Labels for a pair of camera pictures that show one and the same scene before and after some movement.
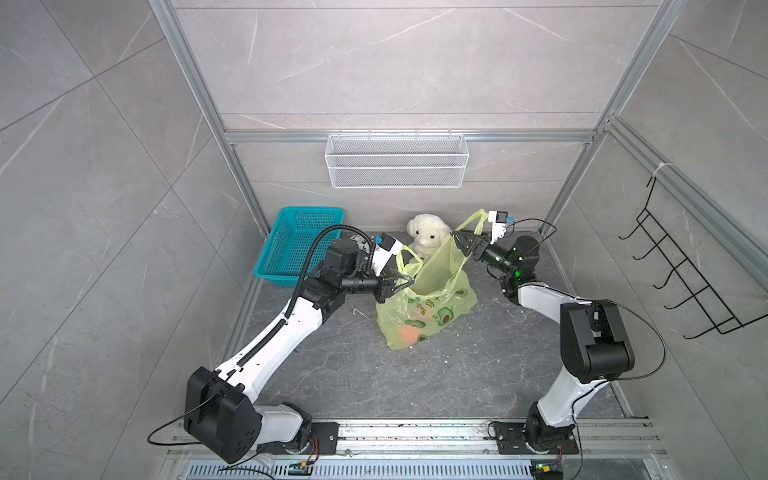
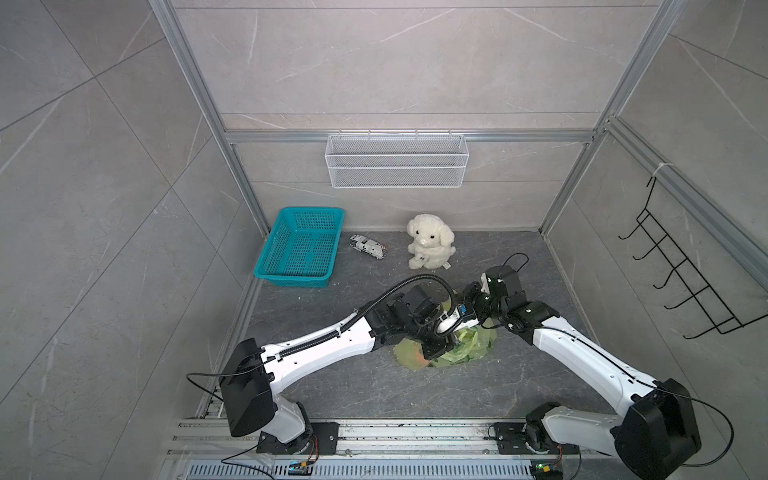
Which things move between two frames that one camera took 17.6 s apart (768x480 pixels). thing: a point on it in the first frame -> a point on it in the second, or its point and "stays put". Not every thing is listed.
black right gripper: x=479 y=249 -> x=467 y=295
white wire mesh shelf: x=397 y=161 stays put
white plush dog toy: x=428 y=231 stays put
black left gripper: x=383 y=285 -> x=440 y=346
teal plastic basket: x=283 y=259 stays put
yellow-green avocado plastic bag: x=440 y=295 -> x=470 y=344
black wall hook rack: x=723 y=317 stays put
